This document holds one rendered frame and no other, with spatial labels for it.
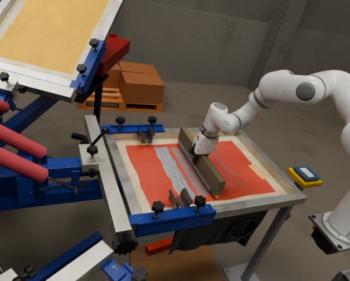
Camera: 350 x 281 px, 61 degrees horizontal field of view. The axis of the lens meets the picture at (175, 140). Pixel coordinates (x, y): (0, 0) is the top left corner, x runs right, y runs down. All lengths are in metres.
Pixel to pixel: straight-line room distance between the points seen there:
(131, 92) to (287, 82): 2.80
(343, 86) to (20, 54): 1.41
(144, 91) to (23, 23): 2.05
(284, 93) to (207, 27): 3.86
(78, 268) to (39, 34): 1.24
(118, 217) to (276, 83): 0.63
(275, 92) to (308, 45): 5.01
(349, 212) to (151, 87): 2.91
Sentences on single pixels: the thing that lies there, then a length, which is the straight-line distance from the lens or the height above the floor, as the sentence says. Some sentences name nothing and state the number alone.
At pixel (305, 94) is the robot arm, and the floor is 1.51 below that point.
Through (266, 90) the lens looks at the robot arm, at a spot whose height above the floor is 1.47.
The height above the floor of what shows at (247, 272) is 0.10.
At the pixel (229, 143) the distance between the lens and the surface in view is 1.65.
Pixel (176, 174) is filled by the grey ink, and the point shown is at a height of 0.96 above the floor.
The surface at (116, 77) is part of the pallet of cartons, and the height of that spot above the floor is 0.28.
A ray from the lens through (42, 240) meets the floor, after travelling 2.25.
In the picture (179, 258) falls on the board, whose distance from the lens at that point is 2.20.
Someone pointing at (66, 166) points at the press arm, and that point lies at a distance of 1.14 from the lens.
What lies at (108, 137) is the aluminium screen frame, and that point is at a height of 0.99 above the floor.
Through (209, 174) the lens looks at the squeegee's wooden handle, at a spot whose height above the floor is 1.02.
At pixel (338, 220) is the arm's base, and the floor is 1.18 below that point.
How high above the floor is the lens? 1.77
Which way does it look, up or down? 32 degrees down
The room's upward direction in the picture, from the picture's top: 14 degrees clockwise
